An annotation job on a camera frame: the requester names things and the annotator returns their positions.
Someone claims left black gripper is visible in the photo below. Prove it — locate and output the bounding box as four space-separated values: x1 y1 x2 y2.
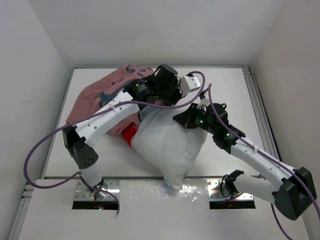
157 77 188 110

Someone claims white pillow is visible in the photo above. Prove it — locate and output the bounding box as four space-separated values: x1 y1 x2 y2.
131 106 207 190

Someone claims red patterned pillowcase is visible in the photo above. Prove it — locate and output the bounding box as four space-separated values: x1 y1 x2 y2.
66 64 154 146

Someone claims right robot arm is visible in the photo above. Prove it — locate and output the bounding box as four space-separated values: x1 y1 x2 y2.
173 103 317 220

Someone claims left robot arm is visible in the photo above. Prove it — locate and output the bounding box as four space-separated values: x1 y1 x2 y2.
62 64 193 192

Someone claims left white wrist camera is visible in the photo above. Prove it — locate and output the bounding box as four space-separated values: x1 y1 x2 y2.
179 75 201 97

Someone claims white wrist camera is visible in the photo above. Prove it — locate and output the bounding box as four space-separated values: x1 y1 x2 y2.
198 98 210 108
179 75 201 97

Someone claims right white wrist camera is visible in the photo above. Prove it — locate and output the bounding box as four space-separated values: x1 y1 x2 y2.
198 98 210 108

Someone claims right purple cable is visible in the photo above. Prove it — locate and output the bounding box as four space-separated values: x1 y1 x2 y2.
199 83 320 240

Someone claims purple cable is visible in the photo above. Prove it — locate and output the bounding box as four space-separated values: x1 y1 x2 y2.
23 71 207 215
199 83 320 240

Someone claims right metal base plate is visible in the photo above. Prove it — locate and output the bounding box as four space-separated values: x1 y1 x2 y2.
206 178 254 203

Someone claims metal base plate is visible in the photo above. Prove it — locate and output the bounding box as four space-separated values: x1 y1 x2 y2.
74 180 120 202
206 178 254 203

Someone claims aluminium frame rail right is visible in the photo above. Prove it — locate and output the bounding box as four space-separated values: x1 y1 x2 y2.
242 66 282 161

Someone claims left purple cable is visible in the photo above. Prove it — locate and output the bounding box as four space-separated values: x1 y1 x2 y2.
23 71 207 215

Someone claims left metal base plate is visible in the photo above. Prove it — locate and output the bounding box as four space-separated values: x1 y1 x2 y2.
74 180 120 202

